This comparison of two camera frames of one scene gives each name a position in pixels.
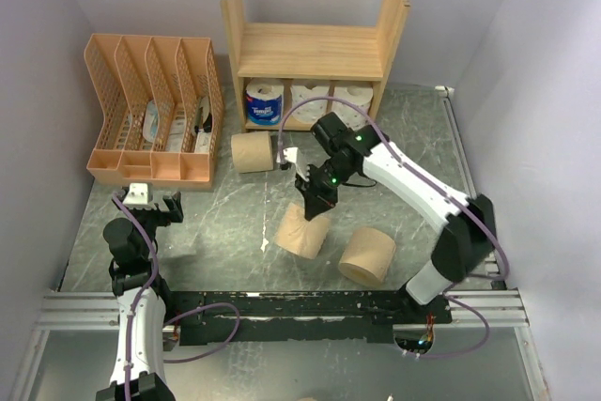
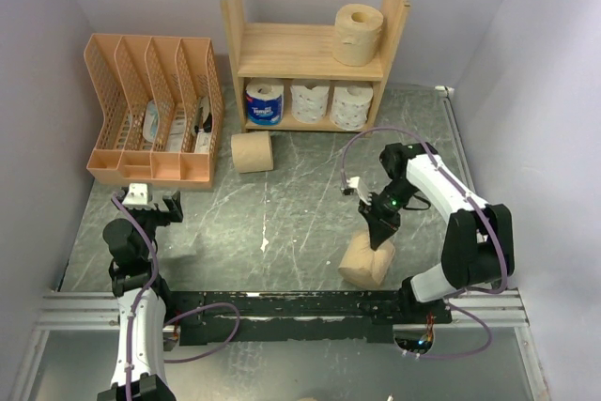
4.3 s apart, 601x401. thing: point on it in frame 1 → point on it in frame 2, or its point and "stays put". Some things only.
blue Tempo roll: [264, 100] stays put
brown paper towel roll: [300, 236] → [357, 34]
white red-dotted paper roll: [359, 95] stays put
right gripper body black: [324, 180] → [386, 205]
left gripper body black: [151, 218] stays put
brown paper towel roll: [368, 254] stays put
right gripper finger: [315, 207] → [378, 235]
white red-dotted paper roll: [312, 111] stays put
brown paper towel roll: [253, 151] stays put
